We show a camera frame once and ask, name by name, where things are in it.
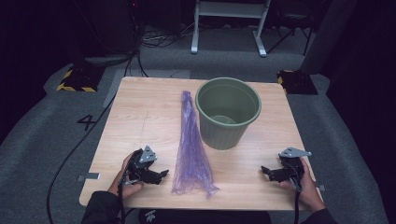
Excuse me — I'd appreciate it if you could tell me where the person's left hand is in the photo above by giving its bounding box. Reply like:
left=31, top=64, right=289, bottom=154
left=107, top=151, right=144, bottom=201

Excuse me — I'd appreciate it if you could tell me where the bundle of floor cables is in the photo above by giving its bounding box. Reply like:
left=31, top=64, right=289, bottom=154
left=139, top=22, right=194, bottom=49

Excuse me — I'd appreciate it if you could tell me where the person's right hand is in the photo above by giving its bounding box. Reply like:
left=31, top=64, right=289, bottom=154
left=278, top=157, right=327, bottom=213

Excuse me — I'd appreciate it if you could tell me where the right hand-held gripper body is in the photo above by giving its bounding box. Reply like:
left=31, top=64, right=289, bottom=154
left=277, top=147, right=313, bottom=191

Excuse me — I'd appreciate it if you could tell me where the grey column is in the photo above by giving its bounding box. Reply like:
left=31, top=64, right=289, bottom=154
left=300, top=0, right=360, bottom=76

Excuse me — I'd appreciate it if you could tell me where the green plastic bin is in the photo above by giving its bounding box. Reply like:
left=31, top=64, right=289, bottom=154
left=194, top=77, right=262, bottom=151

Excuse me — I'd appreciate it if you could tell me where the hand-held gripper cable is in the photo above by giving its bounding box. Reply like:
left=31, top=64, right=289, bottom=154
left=117, top=167, right=129, bottom=224
left=291, top=176, right=304, bottom=224

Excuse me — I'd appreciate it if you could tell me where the black tripod stand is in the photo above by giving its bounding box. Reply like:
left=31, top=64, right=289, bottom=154
left=266, top=17, right=314, bottom=57

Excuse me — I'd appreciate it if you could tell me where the black yellow striped base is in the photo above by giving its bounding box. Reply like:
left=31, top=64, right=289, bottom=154
left=276, top=69, right=318, bottom=96
left=56, top=66, right=106, bottom=93

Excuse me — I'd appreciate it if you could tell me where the person's black torso clothing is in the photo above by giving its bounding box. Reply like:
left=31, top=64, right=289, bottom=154
left=137, top=208, right=272, bottom=224

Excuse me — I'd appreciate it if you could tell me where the purple plastic bag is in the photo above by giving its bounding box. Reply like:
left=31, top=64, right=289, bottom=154
left=171, top=90, right=220, bottom=200

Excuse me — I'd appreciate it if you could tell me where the thick black floor cable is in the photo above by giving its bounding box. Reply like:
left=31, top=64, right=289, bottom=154
left=46, top=92, right=117, bottom=224

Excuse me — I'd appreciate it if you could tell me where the white metal desk frame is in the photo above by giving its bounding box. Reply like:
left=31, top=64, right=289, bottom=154
left=191, top=0, right=272, bottom=58

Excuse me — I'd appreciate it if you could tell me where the left hand-held gripper cable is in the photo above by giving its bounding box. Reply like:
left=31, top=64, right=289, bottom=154
left=117, top=167, right=129, bottom=224

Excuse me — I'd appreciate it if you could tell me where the small metal bracket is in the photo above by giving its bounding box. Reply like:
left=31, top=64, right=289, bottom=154
left=77, top=172, right=102, bottom=182

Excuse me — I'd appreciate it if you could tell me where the right hand-held gripper cable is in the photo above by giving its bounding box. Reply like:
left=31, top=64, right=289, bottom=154
left=291, top=176, right=304, bottom=224

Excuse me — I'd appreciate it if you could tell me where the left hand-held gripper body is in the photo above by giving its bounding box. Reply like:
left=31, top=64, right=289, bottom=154
left=125, top=145, right=163, bottom=185

